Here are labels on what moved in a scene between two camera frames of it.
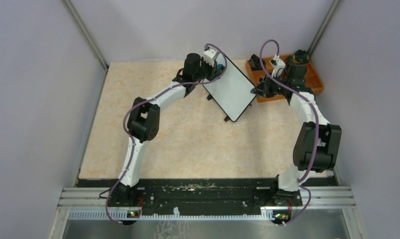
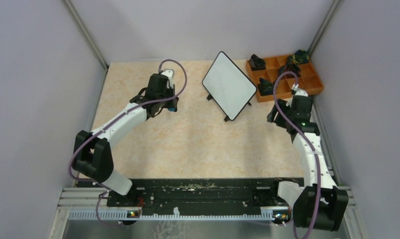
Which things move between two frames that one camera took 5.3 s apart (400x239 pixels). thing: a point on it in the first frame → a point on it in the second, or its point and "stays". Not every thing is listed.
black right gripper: (263, 89) → (271, 116)
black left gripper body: (206, 71) → (167, 104)
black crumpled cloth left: (255, 63) stays
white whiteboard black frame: (232, 92) stays
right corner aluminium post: (333, 7) stays
